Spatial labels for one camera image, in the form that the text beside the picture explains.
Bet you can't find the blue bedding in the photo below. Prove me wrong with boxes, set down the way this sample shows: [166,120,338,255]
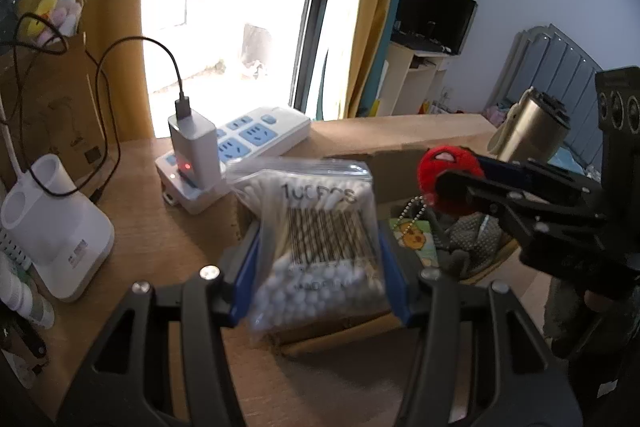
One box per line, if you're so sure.
[557,147,601,178]

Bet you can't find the white pill bottle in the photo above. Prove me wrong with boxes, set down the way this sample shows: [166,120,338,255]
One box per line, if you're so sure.
[0,252,32,309]
[20,292,56,330]

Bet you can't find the black charger cable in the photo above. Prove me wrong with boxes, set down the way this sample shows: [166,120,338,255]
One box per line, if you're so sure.
[82,36,193,202]

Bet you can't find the white perforated basket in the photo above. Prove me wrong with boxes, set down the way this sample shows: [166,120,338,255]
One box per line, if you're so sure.
[0,227,23,269]

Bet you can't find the black device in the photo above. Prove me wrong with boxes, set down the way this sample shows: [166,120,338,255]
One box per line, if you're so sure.
[0,312,51,378]

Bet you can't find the cardboard box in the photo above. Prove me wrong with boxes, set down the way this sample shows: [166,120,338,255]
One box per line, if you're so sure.
[232,114,523,358]

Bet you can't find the dark sliding door frame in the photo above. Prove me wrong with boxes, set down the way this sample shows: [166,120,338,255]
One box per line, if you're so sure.
[290,0,361,120]

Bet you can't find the person's right hand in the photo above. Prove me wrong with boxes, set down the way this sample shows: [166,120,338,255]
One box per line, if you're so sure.
[584,289,623,314]

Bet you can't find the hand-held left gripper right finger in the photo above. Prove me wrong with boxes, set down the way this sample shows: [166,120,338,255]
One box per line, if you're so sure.
[377,219,583,427]

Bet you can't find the grey socks bundle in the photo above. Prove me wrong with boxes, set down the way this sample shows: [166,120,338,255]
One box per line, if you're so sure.
[435,212,516,280]

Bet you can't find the white blue power strip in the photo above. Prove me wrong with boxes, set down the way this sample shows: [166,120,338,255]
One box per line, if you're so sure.
[155,106,312,215]

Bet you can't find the white desk lamp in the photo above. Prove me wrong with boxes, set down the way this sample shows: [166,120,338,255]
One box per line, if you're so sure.
[0,97,116,303]

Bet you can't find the clear bag of marshmallows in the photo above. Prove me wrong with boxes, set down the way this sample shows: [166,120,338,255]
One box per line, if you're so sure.
[10,0,107,50]

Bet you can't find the large cotton swab bag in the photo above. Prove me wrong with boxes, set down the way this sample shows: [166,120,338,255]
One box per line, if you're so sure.
[225,157,396,333]

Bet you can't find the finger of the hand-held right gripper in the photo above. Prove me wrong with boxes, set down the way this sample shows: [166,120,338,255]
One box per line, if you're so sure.
[434,171,621,233]
[475,156,601,204]

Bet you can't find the white charger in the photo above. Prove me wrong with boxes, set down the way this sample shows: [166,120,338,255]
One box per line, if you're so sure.
[167,114,223,188]

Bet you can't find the white cabinet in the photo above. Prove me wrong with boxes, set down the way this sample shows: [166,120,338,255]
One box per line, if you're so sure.
[372,42,453,118]

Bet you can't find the grey bed headboard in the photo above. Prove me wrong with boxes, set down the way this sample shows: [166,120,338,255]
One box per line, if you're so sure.
[485,24,603,168]

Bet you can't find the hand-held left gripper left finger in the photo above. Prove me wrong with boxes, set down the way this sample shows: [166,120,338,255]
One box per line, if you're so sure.
[57,227,263,427]

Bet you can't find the steel tumbler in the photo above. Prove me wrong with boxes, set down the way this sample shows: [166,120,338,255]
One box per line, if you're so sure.
[487,87,572,168]

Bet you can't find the red plush keychain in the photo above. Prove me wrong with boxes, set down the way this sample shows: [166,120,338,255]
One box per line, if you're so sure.
[400,146,486,233]

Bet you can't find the black monitor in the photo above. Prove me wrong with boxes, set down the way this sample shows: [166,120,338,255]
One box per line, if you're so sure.
[395,0,477,56]

